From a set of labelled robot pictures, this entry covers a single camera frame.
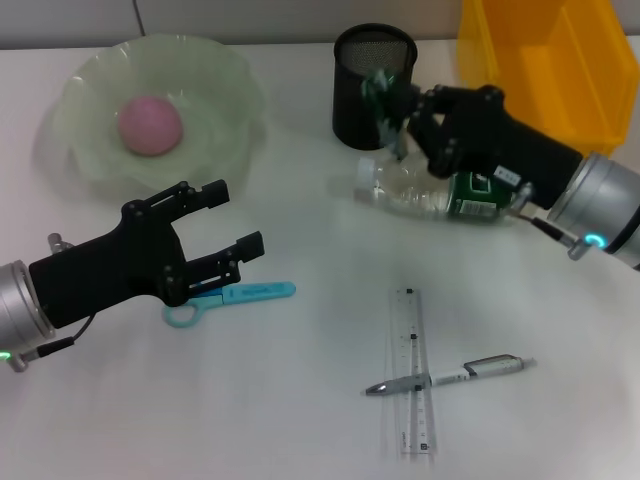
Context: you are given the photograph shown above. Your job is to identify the green glass fruit plate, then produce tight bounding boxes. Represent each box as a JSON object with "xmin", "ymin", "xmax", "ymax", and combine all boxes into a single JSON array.
[{"xmin": 52, "ymin": 32, "xmax": 269, "ymax": 194}]

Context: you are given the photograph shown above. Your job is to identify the green plastic wrapper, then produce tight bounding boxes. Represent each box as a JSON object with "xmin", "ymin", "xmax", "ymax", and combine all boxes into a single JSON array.
[{"xmin": 360, "ymin": 68, "xmax": 419, "ymax": 160}]

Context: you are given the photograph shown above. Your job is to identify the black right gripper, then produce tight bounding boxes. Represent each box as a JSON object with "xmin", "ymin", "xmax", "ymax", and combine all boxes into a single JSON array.
[{"xmin": 405, "ymin": 84, "xmax": 585, "ymax": 211}]

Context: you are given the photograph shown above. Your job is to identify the left gripper cable with plug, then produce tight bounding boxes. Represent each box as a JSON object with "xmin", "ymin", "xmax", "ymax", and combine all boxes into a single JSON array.
[{"xmin": 0, "ymin": 232, "xmax": 96, "ymax": 374}]

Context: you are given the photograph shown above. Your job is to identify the blue scissors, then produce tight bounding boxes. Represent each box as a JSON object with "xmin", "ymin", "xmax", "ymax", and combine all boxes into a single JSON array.
[{"xmin": 162, "ymin": 280, "xmax": 297, "ymax": 330}]

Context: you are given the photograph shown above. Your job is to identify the clear bottle green label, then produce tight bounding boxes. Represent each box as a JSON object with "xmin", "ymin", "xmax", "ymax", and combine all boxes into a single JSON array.
[{"xmin": 352, "ymin": 149, "xmax": 526, "ymax": 225}]

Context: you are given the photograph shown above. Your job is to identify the black mesh cup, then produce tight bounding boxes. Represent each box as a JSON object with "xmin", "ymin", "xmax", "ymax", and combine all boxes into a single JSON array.
[{"xmin": 331, "ymin": 22, "xmax": 419, "ymax": 151}]

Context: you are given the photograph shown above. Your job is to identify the pink peach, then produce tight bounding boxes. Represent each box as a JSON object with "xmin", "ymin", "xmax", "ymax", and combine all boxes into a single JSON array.
[{"xmin": 117, "ymin": 95, "xmax": 184, "ymax": 157}]

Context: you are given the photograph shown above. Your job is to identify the yellow plastic bin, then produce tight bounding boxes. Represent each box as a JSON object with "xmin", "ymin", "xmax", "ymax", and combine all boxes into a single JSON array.
[{"xmin": 455, "ymin": 0, "xmax": 634, "ymax": 161}]

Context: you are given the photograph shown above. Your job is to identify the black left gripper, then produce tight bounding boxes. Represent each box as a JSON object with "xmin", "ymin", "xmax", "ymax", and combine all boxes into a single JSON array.
[{"xmin": 28, "ymin": 178, "xmax": 266, "ymax": 329}]

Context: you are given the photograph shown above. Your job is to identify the silver white pen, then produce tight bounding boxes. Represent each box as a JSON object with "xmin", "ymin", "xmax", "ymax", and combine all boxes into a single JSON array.
[{"xmin": 364, "ymin": 353, "xmax": 537, "ymax": 397}]

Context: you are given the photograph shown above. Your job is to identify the transparent ruler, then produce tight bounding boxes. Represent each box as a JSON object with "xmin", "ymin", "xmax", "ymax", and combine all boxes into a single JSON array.
[{"xmin": 382, "ymin": 284, "xmax": 441, "ymax": 454}]

